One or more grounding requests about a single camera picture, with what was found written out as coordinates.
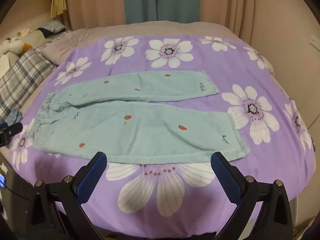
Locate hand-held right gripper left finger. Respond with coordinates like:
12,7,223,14
26,151,108,240

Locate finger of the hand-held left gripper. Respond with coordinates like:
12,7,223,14
0,122,23,147

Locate purple floral blanket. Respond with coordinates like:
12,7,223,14
10,35,317,228

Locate yellow striped hanging cloth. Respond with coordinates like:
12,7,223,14
51,0,67,18

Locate teal curtain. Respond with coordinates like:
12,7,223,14
122,0,201,25

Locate blue striped pillow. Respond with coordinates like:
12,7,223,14
41,20,67,33

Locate small blue cloth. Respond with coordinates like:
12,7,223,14
6,110,23,127

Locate plaid pillow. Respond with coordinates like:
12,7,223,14
0,49,57,123

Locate white plush goose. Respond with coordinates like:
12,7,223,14
0,29,33,78

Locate mint green strawberry pants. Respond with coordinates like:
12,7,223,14
30,70,250,164

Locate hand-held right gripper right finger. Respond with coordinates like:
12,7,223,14
210,151,293,240

